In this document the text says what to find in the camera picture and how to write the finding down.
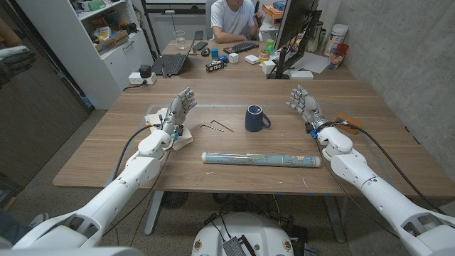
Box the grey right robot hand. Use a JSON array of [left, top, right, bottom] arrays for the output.
[[285, 84, 330, 134]]

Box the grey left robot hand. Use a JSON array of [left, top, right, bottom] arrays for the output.
[[161, 87, 198, 136]]

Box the beige cloth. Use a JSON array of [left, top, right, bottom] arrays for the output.
[[144, 107, 195, 151]]

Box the dark hex wrench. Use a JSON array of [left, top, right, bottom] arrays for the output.
[[210, 119, 235, 133]]

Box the navy blue mug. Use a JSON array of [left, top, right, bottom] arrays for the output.
[[244, 104, 272, 133]]

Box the map print wrapping paper roll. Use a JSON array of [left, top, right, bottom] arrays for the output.
[[200, 152, 321, 169]]

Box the white long flat box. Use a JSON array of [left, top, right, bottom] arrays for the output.
[[289, 70, 314, 80]]

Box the white paper sheet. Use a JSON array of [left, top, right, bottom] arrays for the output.
[[287, 52, 330, 75]]

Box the black laptop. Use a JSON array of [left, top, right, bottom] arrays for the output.
[[151, 30, 204, 76]]

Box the brown wooden brick block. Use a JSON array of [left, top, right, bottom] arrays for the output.
[[336, 112, 364, 136]]

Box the white power strip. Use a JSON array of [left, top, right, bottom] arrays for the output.
[[127, 72, 158, 85]]

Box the red snack cup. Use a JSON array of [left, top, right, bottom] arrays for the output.
[[327, 43, 350, 70]]

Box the white square box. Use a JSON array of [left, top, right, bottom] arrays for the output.
[[262, 59, 277, 75]]

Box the black NITRO box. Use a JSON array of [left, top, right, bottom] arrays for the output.
[[205, 60, 225, 73]]

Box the clear drinking glass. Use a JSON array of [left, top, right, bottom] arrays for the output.
[[173, 30, 187, 50]]

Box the white canister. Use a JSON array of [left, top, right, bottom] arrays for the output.
[[323, 23, 350, 57]]

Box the black keyboard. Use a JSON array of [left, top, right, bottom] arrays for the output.
[[223, 41, 259, 55]]

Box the black floor fan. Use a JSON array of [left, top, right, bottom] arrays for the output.
[[161, 191, 189, 210]]

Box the black computer monitor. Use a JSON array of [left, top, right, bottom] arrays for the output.
[[267, 0, 323, 80]]

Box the cardboard box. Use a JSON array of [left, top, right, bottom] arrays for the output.
[[94, 29, 130, 54]]

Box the orange tray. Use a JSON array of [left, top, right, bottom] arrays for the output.
[[262, 4, 285, 19]]

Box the black handheld device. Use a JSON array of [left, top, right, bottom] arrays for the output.
[[254, 0, 263, 28]]

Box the grey table leg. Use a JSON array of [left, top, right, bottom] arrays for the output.
[[144, 191, 165, 236], [322, 195, 346, 244]]

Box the person in white t-shirt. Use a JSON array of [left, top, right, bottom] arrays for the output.
[[210, 0, 266, 44]]

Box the white shelf cabinet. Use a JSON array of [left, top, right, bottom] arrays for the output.
[[16, 0, 156, 110]]

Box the white robot torso base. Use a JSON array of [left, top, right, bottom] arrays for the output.
[[191, 212, 295, 256]]

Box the black teleoperation glove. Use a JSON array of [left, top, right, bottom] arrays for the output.
[[0, 45, 37, 86]]

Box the grey sneaker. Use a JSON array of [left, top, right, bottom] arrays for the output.
[[28, 212, 50, 228]]

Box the blue jeans leg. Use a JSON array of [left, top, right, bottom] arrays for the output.
[[0, 209, 33, 246]]

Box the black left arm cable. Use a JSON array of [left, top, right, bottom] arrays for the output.
[[112, 123, 163, 178]]

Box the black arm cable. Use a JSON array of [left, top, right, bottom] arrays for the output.
[[333, 120, 447, 216], [112, 123, 163, 178]]

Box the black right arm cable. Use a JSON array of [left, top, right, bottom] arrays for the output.
[[333, 120, 447, 216]]

